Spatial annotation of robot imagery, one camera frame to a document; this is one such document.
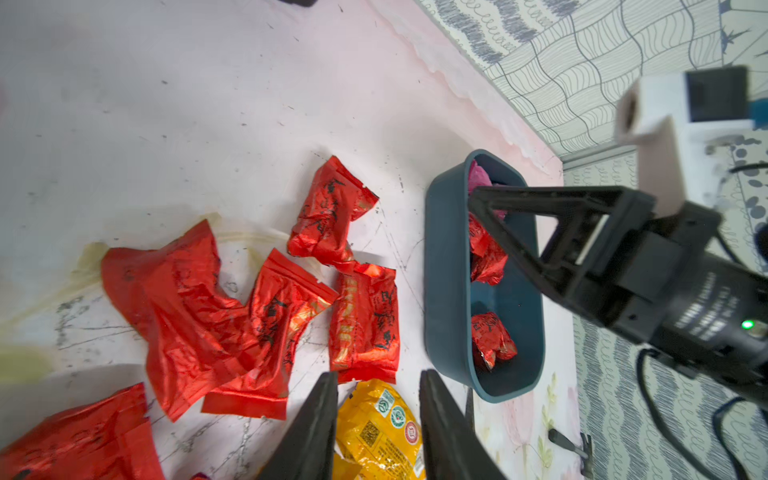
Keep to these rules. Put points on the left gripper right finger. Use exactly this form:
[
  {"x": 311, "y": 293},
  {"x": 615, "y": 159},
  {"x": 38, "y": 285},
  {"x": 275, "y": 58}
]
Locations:
[{"x": 451, "y": 448}]

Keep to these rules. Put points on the red tea bag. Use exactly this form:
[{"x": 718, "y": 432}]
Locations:
[
  {"x": 364, "y": 336},
  {"x": 198, "y": 337},
  {"x": 285, "y": 299},
  {"x": 336, "y": 199},
  {"x": 108, "y": 439}
]

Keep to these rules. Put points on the teal plastic storage box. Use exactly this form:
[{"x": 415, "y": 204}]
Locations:
[{"x": 448, "y": 297}]

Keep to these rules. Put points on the yellow tea bag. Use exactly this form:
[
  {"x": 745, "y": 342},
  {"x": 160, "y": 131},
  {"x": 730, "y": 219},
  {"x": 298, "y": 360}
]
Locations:
[{"x": 378, "y": 433}]

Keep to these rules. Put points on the pile of red tea bags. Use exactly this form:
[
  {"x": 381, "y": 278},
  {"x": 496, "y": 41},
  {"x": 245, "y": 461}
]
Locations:
[{"x": 491, "y": 341}]

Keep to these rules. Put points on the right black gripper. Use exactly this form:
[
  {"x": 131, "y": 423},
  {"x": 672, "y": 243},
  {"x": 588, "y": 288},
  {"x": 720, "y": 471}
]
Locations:
[{"x": 658, "y": 284}]

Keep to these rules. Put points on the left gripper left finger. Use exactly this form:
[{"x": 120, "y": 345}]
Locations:
[{"x": 307, "y": 449}]

